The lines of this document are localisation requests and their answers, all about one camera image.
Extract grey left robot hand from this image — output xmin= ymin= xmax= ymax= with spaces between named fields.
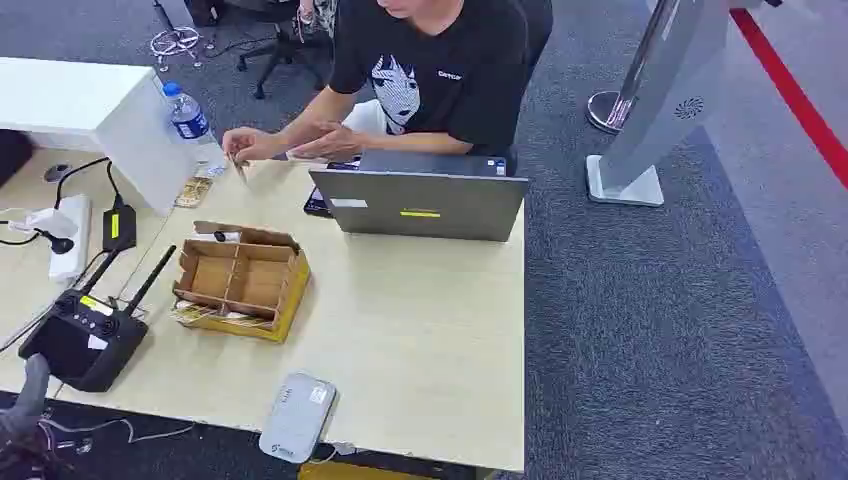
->
xmin=0 ymin=353 xmax=52 ymax=440

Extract black remote controller with antennas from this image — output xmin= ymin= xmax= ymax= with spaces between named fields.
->
xmin=17 ymin=244 xmax=178 ymax=394

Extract grey standing kiosk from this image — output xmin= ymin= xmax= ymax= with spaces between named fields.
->
xmin=585 ymin=0 xmax=763 ymax=208

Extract chrome stanchion base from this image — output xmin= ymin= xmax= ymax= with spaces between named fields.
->
xmin=586 ymin=89 xmax=639 ymax=136

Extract cards in wooden box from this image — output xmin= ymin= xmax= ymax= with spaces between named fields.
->
xmin=173 ymin=299 xmax=274 ymax=331

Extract grey laptop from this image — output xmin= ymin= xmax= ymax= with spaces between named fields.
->
xmin=308 ymin=148 xmax=530 ymax=244

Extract white plug adapter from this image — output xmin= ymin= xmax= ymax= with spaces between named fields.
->
xmin=7 ymin=207 xmax=79 ymax=241

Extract person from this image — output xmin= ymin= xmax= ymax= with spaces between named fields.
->
xmin=222 ymin=0 xmax=554 ymax=178

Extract yellow box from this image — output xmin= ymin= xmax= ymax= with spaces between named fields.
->
xmin=297 ymin=460 xmax=439 ymax=480

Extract red floor tape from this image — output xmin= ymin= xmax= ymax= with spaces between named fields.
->
xmin=728 ymin=7 xmax=848 ymax=192

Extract person's right hand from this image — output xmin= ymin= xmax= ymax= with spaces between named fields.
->
xmin=222 ymin=127 xmax=287 ymax=164

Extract wooden card box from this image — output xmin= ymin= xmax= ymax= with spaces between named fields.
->
xmin=171 ymin=220 xmax=312 ymax=345

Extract white power strip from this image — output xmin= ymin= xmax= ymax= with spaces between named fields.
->
xmin=48 ymin=193 xmax=93 ymax=285

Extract stack of cards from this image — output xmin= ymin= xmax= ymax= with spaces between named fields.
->
xmin=174 ymin=176 xmax=215 ymax=209

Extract black office chair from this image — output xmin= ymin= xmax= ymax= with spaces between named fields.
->
xmin=225 ymin=0 xmax=334 ymax=101

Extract grey flat device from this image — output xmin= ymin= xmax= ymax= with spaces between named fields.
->
xmin=257 ymin=371 xmax=338 ymax=466

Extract black smartphone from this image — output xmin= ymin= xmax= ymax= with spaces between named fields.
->
xmin=302 ymin=157 xmax=363 ymax=219

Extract thin white cable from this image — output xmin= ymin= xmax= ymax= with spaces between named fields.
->
xmin=38 ymin=415 xmax=195 ymax=446

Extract black power adapter yellow label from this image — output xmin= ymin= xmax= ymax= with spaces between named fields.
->
xmin=101 ymin=202 xmax=138 ymax=254

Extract white desk partition box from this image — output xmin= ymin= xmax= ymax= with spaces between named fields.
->
xmin=0 ymin=56 xmax=200 ymax=218

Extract black cable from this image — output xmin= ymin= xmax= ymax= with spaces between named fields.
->
xmin=52 ymin=156 xmax=126 ymax=212

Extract clear water bottle blue cap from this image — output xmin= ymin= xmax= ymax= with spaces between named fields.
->
xmin=162 ymin=80 xmax=229 ymax=179

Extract person's left hand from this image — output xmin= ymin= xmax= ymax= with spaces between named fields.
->
xmin=288 ymin=121 xmax=367 ymax=164

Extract white coiled cable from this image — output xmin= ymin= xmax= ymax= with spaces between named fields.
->
xmin=148 ymin=25 xmax=205 ymax=73

